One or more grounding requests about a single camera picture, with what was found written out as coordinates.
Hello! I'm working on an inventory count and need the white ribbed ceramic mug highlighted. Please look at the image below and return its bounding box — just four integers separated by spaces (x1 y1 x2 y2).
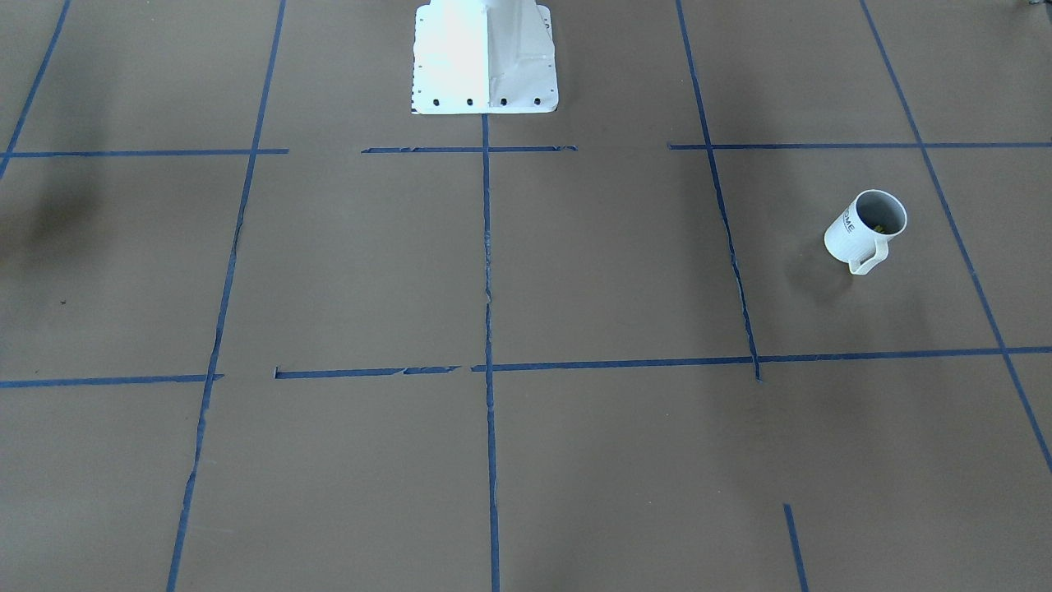
824 190 908 275

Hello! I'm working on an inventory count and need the white metal mounting base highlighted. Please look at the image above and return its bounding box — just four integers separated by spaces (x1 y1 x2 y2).
411 1 560 115

